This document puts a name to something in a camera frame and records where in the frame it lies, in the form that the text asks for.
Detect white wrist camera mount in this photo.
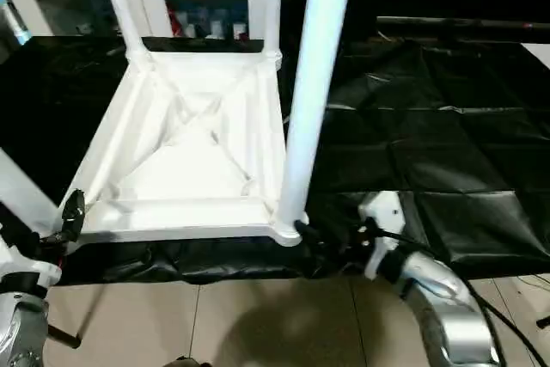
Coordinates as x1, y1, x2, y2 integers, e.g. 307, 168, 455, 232
0, 232, 64, 290
357, 190, 408, 281

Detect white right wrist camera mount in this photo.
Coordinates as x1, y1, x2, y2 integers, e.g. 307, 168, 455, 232
357, 190, 408, 281

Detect white plastic table top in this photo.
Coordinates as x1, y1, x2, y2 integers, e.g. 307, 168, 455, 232
57, 51, 311, 248

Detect grey metal bar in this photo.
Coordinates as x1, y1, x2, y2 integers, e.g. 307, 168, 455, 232
375, 15, 550, 32

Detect red item in cabinet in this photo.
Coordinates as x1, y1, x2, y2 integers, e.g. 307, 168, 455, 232
166, 7, 180, 36

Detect white teal patterned roll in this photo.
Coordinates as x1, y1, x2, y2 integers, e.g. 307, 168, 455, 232
0, 0, 32, 45

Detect white flat board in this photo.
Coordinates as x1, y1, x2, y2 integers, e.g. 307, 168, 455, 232
518, 41, 550, 62

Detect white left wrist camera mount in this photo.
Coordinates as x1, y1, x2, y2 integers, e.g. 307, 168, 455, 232
0, 232, 64, 290

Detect black work surface mat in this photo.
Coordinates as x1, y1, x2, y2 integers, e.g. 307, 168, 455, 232
0, 33, 550, 285

